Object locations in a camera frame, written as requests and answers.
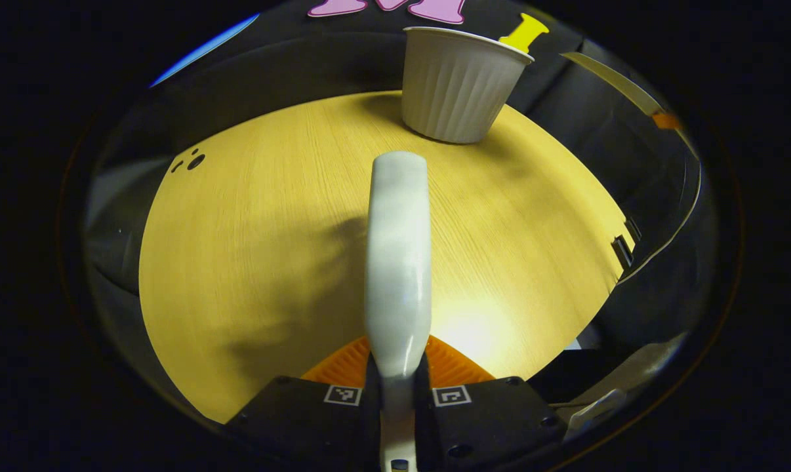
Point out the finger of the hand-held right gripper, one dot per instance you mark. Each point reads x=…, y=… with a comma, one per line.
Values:
x=494, y=419
x=304, y=426

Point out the small grey broom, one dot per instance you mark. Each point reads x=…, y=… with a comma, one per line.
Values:
x=399, y=262

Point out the white ribbed garbage bin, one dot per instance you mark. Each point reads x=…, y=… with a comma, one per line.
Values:
x=458, y=92

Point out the wooden desktop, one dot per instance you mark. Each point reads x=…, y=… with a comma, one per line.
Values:
x=251, y=262

